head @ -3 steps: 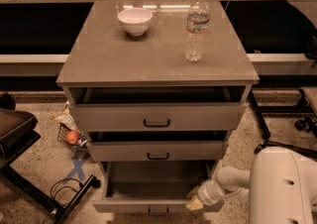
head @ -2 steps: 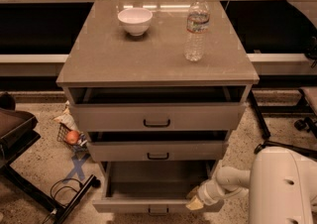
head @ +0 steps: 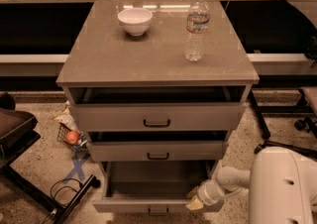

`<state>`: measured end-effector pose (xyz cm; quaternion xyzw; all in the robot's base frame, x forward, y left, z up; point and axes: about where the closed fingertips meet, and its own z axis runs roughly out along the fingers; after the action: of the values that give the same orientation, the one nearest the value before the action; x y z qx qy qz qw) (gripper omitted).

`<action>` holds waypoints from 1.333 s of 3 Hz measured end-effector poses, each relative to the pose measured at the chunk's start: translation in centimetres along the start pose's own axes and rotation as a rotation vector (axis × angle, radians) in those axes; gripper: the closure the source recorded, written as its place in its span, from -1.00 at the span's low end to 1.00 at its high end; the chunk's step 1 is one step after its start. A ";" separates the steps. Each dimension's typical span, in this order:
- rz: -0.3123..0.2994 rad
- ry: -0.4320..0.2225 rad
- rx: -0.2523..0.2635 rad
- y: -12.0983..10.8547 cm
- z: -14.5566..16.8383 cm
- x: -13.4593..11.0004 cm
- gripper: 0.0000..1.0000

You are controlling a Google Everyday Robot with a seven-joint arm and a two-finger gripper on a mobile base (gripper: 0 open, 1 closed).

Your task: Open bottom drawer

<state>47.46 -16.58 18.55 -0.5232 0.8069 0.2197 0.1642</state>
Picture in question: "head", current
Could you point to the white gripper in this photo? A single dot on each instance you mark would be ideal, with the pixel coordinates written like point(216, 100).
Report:
point(207, 192)

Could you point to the grey bottom drawer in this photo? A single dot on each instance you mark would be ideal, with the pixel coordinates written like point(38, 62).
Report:
point(156, 187)

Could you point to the grey drawer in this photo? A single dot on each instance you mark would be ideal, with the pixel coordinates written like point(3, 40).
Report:
point(156, 187)
point(157, 151)
point(161, 117)

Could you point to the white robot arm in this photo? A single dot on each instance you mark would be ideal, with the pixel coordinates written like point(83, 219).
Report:
point(281, 186)

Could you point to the grey middle drawer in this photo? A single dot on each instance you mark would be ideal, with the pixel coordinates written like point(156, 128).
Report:
point(157, 151)

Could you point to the grey drawer cabinet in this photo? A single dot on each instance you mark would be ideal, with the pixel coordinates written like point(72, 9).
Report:
point(109, 66)

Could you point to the grey top drawer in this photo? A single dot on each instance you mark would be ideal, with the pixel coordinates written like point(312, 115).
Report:
point(161, 117)

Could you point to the red apple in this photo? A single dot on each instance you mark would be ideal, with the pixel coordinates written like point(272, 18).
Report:
point(72, 137)

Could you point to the snack bag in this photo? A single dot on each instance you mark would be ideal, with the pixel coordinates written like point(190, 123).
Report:
point(66, 119)

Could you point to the clear plastic water bottle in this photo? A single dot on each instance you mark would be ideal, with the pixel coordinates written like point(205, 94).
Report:
point(197, 25)

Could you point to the white ceramic bowl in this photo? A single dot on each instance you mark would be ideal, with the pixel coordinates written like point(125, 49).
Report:
point(135, 21)

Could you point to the black chair left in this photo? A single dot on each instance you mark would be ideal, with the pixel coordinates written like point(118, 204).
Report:
point(48, 164)

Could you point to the black wire basket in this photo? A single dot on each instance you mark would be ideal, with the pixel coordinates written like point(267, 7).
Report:
point(81, 144)

